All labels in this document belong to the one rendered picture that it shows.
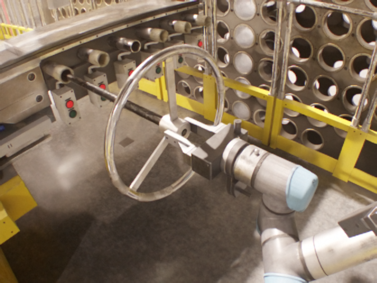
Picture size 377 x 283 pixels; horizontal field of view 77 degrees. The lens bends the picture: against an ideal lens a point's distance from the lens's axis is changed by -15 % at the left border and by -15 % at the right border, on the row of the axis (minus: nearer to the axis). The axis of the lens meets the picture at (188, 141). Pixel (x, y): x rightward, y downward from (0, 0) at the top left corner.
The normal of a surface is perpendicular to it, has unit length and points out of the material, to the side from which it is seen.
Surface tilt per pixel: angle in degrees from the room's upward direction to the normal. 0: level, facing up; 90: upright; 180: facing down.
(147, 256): 0
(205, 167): 89
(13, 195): 90
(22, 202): 90
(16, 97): 90
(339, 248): 45
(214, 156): 1
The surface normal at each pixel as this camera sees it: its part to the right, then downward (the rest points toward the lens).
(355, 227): -0.84, 0.46
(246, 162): -0.48, -0.27
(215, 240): -0.06, -0.79
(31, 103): 0.74, 0.38
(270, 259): -0.82, -0.48
